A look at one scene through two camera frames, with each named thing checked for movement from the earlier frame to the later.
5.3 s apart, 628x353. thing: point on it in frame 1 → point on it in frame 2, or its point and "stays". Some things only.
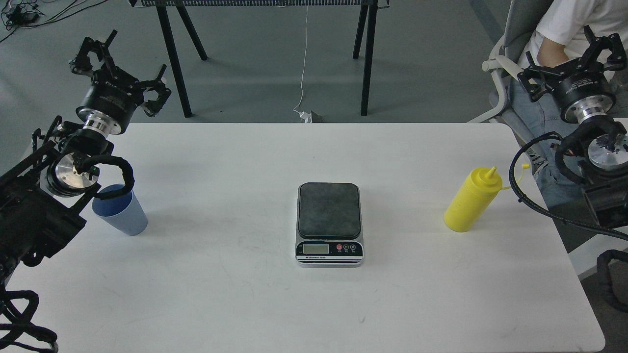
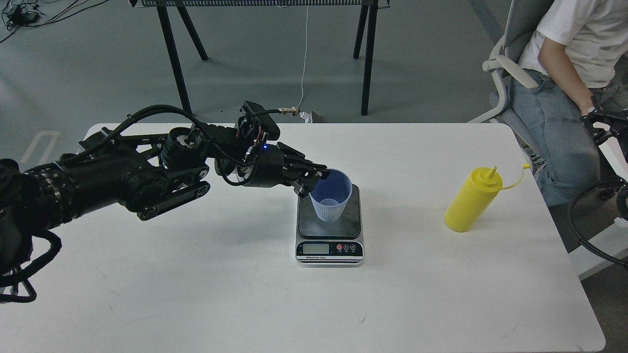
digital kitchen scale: x=329 y=229 stays
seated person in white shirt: x=558 y=39 stays
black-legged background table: x=169 y=11 stays
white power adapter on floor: x=307 y=117 stays
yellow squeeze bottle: x=481 y=189 stays
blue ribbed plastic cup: x=121 y=211 → x=330 y=196
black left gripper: x=113 y=94 → x=266 y=165
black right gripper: x=582 y=92 → x=614 y=119
